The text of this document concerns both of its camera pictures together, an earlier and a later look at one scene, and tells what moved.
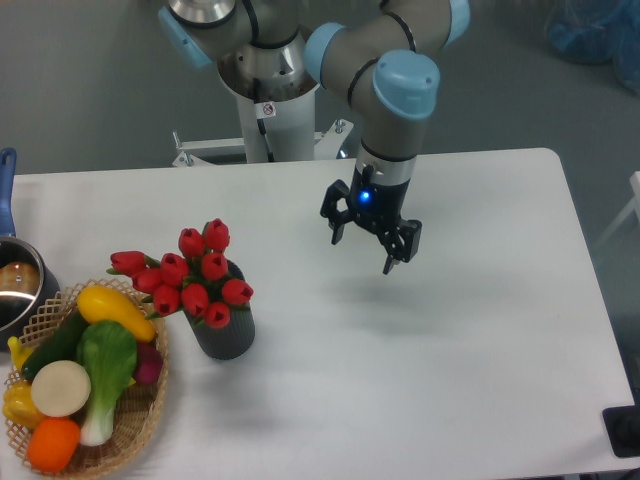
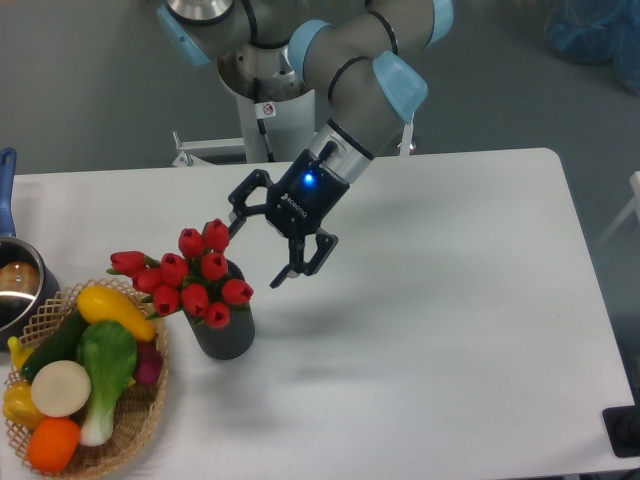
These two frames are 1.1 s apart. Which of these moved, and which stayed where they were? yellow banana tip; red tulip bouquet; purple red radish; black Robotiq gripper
Moved: black Robotiq gripper
Stayed: yellow banana tip; red tulip bouquet; purple red radish
